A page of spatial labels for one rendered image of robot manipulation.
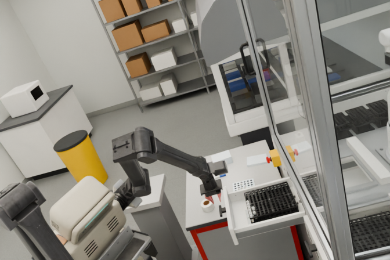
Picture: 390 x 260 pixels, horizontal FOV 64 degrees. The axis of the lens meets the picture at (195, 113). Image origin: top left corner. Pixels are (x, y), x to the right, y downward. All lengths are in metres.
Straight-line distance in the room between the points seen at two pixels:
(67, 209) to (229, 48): 1.32
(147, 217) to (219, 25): 1.33
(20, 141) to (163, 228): 2.93
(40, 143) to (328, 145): 4.16
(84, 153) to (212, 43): 2.30
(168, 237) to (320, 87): 1.82
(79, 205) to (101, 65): 4.77
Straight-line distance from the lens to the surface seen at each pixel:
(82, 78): 6.11
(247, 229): 1.52
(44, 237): 0.99
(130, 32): 5.14
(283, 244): 2.00
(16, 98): 4.79
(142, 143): 1.01
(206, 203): 1.86
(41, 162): 4.82
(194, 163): 1.24
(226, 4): 1.99
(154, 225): 2.27
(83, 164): 3.88
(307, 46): 0.67
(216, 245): 1.94
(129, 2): 5.00
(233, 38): 2.03
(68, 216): 1.26
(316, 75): 0.71
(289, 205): 1.54
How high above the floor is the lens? 1.99
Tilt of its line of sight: 25 degrees down
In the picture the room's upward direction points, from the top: 20 degrees counter-clockwise
